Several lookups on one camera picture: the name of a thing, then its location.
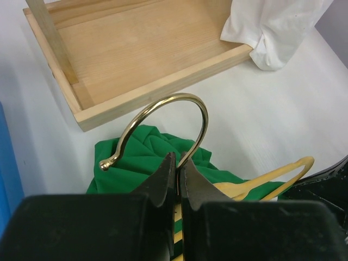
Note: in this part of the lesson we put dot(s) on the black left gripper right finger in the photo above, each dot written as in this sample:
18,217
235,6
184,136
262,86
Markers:
203,215

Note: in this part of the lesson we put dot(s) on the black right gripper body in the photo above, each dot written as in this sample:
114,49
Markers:
329,187

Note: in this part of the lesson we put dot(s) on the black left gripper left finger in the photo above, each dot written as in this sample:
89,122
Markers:
156,237

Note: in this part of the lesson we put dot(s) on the yellow hanger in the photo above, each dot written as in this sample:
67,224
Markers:
254,230

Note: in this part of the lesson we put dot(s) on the green tank top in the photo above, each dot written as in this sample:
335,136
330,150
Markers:
145,151

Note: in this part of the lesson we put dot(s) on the white tank top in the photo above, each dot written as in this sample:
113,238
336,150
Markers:
273,29

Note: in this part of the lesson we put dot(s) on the wooden clothes rack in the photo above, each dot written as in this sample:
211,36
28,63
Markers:
112,57

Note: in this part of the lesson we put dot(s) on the blue plastic bin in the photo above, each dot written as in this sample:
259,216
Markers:
11,186

